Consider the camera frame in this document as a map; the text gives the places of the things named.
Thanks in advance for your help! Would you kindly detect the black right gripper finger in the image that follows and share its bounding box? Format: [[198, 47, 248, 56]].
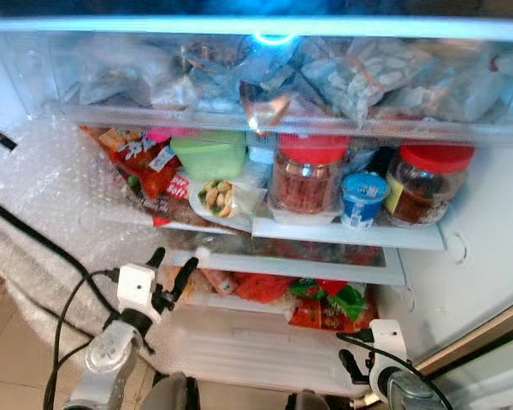
[[339, 348, 372, 386]]

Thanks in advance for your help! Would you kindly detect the dark glossy fridge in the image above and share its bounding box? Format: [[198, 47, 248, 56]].
[[0, 0, 513, 402]]

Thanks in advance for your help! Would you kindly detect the clear fridge drawer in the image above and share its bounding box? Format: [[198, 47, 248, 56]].
[[34, 32, 513, 144]]

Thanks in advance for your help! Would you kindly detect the orange red snack packet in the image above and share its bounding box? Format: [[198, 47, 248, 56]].
[[286, 299, 377, 334]]

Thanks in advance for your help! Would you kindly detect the robot right leg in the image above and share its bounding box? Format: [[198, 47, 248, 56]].
[[285, 389, 327, 410]]

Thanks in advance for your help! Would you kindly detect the robot leg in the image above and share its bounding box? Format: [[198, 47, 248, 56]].
[[144, 372, 199, 410], [285, 389, 327, 410]]

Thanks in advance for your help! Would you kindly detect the green snack packet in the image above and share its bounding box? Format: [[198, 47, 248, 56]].
[[289, 280, 367, 321]]

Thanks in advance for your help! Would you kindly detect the red food packet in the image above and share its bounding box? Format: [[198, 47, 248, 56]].
[[227, 272, 296, 304]]

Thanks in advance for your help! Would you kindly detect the clear nut packet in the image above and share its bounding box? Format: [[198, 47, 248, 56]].
[[188, 177, 266, 231]]

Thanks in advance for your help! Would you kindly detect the robot left leg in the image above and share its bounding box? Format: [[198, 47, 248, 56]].
[[144, 372, 199, 410]]

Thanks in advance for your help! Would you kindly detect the white crisper drawer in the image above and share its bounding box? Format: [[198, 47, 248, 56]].
[[162, 295, 386, 394]]

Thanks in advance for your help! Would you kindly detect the green lidded food box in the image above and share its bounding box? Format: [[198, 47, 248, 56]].
[[171, 131, 247, 182]]

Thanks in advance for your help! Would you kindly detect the long black tape strip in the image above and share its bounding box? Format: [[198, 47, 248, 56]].
[[0, 195, 121, 313]]

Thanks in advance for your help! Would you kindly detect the clear bubble wrap sheet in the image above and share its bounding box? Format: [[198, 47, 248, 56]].
[[0, 115, 180, 334]]

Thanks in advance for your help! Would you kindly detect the red-lid jar of chili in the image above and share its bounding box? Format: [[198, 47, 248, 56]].
[[269, 134, 351, 216]]

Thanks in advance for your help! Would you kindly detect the blue white yogurt cup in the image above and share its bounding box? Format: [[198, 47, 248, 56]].
[[340, 173, 390, 229]]

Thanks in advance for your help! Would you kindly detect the frosted frozen food bag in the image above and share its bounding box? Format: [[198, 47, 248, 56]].
[[77, 38, 189, 108]]

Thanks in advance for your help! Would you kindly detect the red-lid jar yellow label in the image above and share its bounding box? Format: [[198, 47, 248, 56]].
[[383, 143, 475, 227]]

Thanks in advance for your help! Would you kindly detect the black glossy freezer door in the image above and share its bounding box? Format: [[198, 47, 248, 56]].
[[0, 0, 513, 20]]

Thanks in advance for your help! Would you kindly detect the frozen dumpling bag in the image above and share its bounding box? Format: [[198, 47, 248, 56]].
[[325, 38, 437, 120]]

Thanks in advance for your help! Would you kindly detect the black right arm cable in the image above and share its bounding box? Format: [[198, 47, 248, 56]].
[[336, 331, 456, 410]]

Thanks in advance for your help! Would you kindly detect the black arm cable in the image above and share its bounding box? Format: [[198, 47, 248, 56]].
[[336, 331, 456, 410], [43, 267, 121, 410]]

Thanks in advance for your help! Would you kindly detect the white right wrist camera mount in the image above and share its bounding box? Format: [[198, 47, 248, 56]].
[[370, 319, 409, 377]]

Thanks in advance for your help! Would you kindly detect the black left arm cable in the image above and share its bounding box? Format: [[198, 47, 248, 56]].
[[43, 267, 121, 410]]

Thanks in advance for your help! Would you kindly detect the blue ring light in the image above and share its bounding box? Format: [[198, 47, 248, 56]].
[[252, 32, 296, 46]]

